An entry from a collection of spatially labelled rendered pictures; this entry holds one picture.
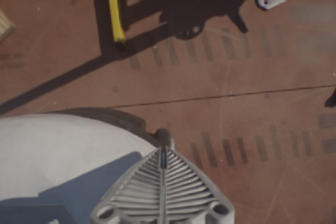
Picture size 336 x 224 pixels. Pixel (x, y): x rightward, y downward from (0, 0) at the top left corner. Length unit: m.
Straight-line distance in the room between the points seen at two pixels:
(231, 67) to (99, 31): 0.49
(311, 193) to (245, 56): 0.65
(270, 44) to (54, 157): 0.68
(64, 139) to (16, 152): 0.05
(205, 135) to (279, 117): 0.30
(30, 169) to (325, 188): 0.98
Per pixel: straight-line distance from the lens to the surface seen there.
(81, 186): 0.21
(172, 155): 0.16
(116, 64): 0.55
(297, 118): 0.74
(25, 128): 0.28
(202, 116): 0.53
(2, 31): 0.76
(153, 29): 0.56
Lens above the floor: 0.51
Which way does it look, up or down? 83 degrees down
